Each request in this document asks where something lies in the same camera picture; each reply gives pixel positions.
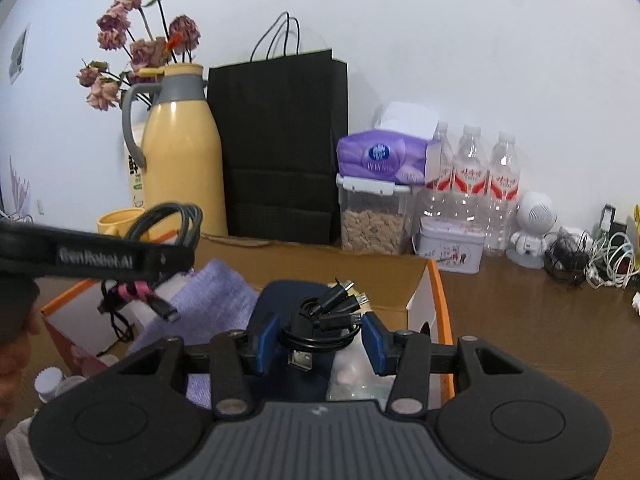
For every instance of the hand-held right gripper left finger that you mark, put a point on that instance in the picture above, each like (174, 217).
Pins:
(267, 345)

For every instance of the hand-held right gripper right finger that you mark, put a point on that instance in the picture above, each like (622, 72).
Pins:
(377, 347)

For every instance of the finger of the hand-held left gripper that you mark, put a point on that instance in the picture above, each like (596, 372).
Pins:
(172, 261)

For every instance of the orange cardboard box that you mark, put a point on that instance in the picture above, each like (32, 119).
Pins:
(410, 280)

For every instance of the person's left hand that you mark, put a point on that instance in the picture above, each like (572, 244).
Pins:
(12, 370)

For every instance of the purple cloth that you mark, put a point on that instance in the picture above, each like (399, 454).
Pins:
(215, 290)

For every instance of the navy zip pouch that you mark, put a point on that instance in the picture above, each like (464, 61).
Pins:
(280, 295)

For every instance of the yellow mug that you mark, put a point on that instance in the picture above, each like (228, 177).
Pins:
(112, 222)

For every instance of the white milk carton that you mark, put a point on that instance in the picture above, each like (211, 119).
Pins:
(134, 175)

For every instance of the yellow thermos jug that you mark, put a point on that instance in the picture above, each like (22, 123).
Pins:
(180, 160)

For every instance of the white printed tin box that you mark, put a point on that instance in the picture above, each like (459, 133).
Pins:
(450, 250)

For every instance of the clear food container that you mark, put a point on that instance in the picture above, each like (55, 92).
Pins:
(372, 225)

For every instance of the brown bottle with white cap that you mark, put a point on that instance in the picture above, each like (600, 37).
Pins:
(72, 385)

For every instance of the black paper bag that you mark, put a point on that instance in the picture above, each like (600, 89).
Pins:
(280, 150)

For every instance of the clear water bottle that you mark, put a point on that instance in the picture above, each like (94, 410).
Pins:
(440, 170)
(504, 195)
(470, 175)

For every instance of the purple tissue pack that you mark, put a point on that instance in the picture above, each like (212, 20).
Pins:
(380, 157)

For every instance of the white robot toy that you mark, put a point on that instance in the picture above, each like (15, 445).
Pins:
(535, 215)

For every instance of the dried pink flowers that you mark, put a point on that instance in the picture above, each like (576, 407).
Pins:
(142, 52)

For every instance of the crumpled white paper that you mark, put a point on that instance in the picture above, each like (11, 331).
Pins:
(636, 302)

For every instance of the black charger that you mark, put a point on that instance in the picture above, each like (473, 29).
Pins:
(611, 222)

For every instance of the colourful snack packet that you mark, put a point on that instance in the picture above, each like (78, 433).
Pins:
(637, 220)

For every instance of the purple wall decal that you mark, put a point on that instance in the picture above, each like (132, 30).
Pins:
(20, 187)

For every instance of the framed wall picture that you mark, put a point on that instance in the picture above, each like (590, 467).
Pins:
(19, 55)

